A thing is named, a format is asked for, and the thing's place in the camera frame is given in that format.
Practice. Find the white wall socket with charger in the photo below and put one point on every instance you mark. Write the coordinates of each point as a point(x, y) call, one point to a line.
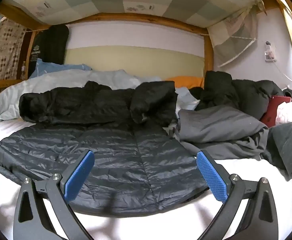
point(269, 55)

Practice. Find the orange cloth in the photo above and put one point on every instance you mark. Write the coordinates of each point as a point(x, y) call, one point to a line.
point(188, 82)

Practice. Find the light blue quilt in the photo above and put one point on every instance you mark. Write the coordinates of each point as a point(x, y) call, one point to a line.
point(48, 82)

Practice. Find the dark grey twill garment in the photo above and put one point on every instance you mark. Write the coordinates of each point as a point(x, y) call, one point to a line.
point(288, 145)

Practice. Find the grey folded garment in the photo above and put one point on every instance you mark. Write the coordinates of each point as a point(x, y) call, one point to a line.
point(218, 127)

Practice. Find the black thick coat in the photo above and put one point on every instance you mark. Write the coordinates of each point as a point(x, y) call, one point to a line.
point(235, 90)

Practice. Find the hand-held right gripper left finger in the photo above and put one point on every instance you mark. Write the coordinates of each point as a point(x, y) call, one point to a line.
point(79, 177)

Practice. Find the black puffer jacket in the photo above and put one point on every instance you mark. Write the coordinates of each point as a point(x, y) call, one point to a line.
point(111, 155)

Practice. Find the red tablet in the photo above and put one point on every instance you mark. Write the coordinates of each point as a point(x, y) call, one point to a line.
point(269, 115)

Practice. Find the brown patterned curtain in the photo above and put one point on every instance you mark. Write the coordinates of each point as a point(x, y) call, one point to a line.
point(1, 50)

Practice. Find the checked hanging curtain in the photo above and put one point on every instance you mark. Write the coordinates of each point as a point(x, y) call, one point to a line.
point(233, 37)

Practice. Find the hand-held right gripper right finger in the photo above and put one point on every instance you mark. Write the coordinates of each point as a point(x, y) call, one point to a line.
point(212, 177)

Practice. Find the white plush pillow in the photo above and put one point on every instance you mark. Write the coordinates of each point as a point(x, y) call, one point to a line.
point(290, 112)

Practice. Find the black hanging garment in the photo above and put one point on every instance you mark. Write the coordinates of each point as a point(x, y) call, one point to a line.
point(53, 45)

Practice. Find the wooden bunk bed frame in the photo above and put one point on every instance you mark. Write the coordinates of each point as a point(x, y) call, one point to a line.
point(136, 18)

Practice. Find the blue pillow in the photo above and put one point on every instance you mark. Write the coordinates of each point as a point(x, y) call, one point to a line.
point(51, 67)

